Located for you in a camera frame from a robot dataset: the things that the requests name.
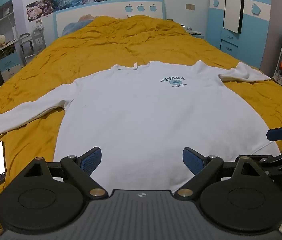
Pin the white and blue headboard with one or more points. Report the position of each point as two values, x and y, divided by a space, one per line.
110 8

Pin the beige wall socket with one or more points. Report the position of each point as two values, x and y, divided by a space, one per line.
190 6

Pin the blue and white wardrobe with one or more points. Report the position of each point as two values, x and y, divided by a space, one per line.
261 17

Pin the black framed mirror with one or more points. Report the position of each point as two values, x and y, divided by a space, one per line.
233 5

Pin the blue pillow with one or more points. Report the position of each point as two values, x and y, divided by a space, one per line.
77 25

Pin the cluttered nightstand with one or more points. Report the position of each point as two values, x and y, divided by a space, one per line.
193 31

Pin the mustard yellow blanket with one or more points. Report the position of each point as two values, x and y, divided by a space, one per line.
121 42

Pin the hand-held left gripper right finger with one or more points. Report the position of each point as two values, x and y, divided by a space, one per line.
193 161

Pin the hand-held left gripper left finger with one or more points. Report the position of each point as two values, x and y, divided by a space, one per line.
92 160

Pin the long wall poster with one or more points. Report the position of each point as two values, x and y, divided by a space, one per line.
48 5

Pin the grey chair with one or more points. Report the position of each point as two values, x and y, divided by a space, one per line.
37 38

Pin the white printed sweatshirt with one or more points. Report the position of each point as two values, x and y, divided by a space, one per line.
146 120

